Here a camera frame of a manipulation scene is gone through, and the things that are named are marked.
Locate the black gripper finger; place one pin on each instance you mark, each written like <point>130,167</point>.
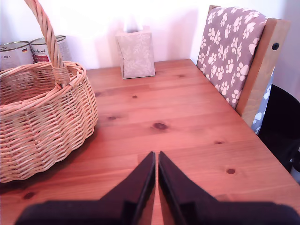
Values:
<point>173,189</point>
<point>143,187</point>

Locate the tin can with white label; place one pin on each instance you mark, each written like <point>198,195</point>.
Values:
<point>14,56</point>

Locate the grey paw print blanket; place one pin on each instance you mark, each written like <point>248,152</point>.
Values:
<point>262,110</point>

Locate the beige leaf print tissue box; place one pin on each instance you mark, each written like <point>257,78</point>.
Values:
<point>138,56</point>

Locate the tin can with red label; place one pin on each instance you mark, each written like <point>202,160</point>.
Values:
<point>39,50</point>

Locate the black office chair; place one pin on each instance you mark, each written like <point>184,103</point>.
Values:
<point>281,122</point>

